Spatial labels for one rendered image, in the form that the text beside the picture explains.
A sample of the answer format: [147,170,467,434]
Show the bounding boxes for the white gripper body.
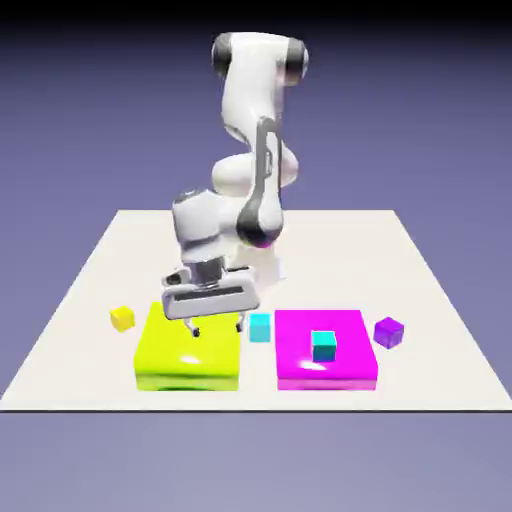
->
[160,268,262,322]

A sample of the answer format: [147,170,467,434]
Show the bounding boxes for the small light blue cube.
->
[248,312,273,344]

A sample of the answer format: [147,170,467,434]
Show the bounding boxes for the small yellow cube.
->
[109,305,136,333]

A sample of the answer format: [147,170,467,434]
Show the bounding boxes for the small turquoise cube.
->
[310,330,338,364]

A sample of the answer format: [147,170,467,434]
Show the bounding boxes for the small purple cube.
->
[372,316,406,350]

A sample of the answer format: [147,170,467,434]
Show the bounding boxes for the large lime yellow box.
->
[133,301,242,393]

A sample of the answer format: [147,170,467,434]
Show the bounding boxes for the large magenta box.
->
[274,308,380,392]

